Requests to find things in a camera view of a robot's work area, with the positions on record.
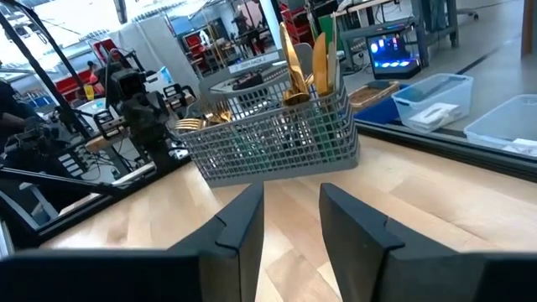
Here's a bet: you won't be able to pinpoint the black frame pole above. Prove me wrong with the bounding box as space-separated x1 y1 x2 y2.
0 0 91 139

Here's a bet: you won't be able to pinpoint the grey metal desk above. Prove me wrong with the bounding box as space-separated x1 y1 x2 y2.
335 0 461 68

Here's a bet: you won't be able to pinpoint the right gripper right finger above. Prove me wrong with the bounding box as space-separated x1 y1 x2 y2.
318 183 537 302

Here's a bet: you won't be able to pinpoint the grey mesh cutlery basket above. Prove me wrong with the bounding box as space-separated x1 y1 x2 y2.
175 41 362 189

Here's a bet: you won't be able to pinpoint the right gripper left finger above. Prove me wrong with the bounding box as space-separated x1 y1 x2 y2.
0 182 265 302

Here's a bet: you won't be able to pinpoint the brown wicker tray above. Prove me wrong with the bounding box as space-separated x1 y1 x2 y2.
347 79 401 111

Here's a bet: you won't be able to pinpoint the laptop with blue screen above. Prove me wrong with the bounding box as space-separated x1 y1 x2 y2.
365 30 423 81

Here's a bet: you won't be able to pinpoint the clear plastic bin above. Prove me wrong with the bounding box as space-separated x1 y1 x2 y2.
391 72 475 135

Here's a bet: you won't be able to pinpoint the person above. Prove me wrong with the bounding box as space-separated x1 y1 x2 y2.
0 79 47 143

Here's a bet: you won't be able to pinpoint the red storage bins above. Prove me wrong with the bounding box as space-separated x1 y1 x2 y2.
54 38 121 104

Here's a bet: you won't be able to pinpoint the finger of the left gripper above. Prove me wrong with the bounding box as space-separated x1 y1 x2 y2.
162 82 186 111
94 107 128 140

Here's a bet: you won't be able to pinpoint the white plastic basket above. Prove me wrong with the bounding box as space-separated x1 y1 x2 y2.
462 93 537 159

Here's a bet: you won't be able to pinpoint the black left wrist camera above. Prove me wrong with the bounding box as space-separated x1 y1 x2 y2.
109 69 147 100

